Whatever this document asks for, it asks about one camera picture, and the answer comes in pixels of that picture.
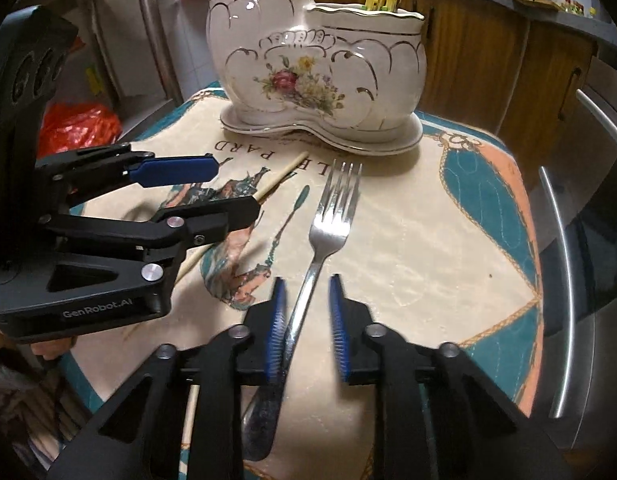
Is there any wooden chopstick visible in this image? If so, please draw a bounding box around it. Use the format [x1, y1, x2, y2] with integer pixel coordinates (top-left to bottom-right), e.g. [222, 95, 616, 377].
[174, 149, 311, 284]
[177, 382, 202, 476]

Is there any silver fork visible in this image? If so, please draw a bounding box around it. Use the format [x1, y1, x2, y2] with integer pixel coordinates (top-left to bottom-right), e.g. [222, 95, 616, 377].
[242, 160, 363, 462]

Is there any person's left hand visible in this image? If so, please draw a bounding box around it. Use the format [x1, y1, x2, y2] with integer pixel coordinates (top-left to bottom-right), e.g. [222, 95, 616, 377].
[0, 330, 77, 361]

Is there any red plastic bag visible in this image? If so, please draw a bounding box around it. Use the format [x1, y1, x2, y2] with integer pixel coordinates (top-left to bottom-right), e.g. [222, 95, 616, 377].
[37, 102, 123, 159]

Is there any plaid trouser leg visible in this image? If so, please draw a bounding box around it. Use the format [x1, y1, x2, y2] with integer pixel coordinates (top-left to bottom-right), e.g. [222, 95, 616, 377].
[0, 348, 92, 479]

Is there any printed horse placemat cloth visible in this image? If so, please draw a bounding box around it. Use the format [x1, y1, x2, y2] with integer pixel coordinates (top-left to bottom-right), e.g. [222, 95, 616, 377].
[61, 87, 543, 479]

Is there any white floral ceramic utensil holder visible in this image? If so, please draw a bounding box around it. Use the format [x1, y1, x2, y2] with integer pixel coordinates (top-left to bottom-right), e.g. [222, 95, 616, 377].
[206, 0, 427, 156]

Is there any steel appliance handle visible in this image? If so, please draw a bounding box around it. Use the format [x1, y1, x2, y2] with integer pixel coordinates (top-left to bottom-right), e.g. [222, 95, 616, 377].
[539, 166, 577, 419]

